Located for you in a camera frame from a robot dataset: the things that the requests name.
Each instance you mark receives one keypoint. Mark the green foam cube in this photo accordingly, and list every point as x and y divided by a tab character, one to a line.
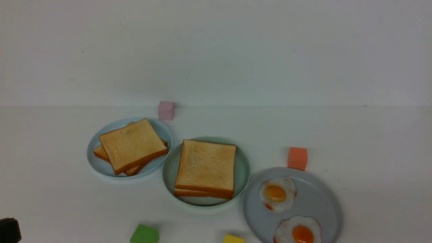
145	234

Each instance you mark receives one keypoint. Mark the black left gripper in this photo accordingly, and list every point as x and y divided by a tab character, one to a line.
10	230

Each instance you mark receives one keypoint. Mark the rear fried egg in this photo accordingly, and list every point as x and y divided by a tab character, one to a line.
278	194

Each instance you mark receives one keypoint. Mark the mint green center plate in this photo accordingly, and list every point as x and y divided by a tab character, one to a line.
241	174

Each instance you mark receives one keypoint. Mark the yellow foam cube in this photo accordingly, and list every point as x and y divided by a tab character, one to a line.
228	238

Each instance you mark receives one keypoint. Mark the toast slice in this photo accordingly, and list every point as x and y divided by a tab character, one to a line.
132	147
195	193
207	167
102	154

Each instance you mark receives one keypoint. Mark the pink foam cube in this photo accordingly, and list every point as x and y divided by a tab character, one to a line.
166	110

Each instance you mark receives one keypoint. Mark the light blue bread plate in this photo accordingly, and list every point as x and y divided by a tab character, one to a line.
103	169

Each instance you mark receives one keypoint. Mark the fried egg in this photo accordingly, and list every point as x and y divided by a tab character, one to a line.
298	229
278	194

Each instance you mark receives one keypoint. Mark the grey egg plate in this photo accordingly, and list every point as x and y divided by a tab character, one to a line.
314	199

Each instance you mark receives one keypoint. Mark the orange foam cube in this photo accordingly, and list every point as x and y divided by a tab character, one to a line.
297	158

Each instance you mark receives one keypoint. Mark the front fried egg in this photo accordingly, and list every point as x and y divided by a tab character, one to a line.
298	229

